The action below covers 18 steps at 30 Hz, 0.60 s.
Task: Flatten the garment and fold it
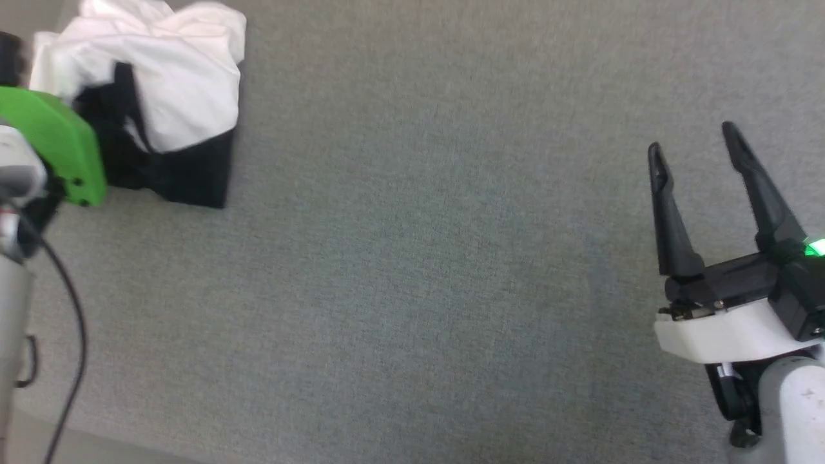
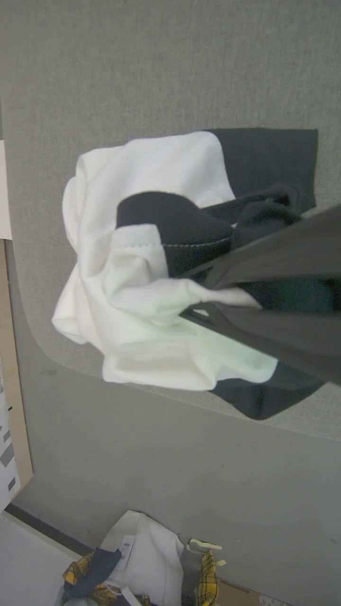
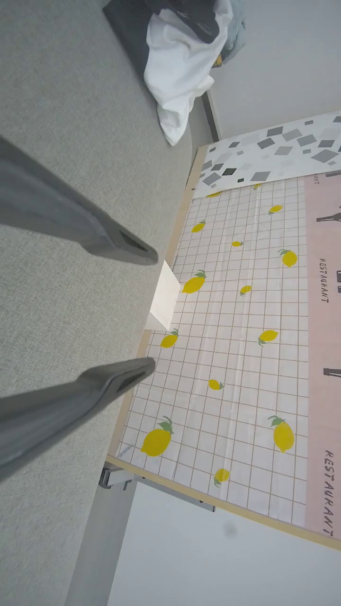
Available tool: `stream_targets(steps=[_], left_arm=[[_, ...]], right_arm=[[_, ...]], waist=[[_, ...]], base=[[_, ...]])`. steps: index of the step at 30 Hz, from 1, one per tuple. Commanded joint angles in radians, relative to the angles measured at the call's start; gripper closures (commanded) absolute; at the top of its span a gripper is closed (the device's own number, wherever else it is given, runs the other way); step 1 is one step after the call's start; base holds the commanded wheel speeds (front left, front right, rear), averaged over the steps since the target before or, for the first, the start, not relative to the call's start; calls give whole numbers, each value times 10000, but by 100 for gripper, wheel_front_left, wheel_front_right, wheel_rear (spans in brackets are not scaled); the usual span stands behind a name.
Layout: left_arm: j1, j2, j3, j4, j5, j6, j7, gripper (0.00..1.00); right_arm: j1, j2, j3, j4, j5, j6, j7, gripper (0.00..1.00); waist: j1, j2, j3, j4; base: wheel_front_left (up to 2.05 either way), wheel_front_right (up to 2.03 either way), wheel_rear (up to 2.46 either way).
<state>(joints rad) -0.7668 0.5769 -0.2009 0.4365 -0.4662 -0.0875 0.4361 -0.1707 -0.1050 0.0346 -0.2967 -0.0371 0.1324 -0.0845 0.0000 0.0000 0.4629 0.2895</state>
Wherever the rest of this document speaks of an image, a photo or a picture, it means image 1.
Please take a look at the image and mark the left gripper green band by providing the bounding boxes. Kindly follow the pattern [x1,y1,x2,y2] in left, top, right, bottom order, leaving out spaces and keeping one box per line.
[0,86,108,208]

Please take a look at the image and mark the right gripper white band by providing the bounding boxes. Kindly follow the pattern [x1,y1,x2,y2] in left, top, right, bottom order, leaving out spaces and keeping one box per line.
[647,121,825,363]

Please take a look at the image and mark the white and black garment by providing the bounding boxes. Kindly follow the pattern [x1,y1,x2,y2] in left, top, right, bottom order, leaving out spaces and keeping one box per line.
[29,0,248,209]

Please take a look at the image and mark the grey upholstered sofa surface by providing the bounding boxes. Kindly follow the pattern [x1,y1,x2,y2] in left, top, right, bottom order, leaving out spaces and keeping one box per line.
[0,0,825,464]

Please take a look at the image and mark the thin black cable left arm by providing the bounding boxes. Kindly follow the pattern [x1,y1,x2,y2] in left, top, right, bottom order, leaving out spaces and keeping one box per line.
[0,200,88,464]

